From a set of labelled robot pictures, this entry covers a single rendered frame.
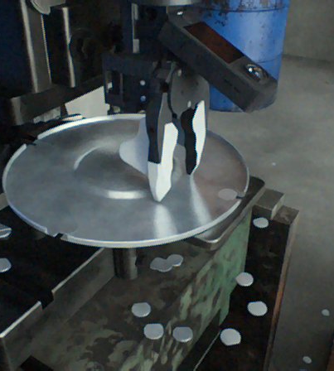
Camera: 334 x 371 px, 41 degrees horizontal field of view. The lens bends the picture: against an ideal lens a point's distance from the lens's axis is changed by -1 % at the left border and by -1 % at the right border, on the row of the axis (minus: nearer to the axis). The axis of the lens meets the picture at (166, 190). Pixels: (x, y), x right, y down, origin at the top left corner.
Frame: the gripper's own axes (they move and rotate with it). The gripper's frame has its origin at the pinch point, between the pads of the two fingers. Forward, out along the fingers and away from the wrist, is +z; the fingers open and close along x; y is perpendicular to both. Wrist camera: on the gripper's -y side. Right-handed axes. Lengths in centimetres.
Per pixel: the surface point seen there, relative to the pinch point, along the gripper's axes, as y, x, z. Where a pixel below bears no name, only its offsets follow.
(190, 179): 0.1, -2.5, 1.3
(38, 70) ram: 13.8, 5.7, -11.6
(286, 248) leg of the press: -7.5, -22.9, 22.3
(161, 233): -2.4, 7.7, 1.6
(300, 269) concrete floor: 1, -85, 78
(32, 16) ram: 13.8, 5.5, -17.0
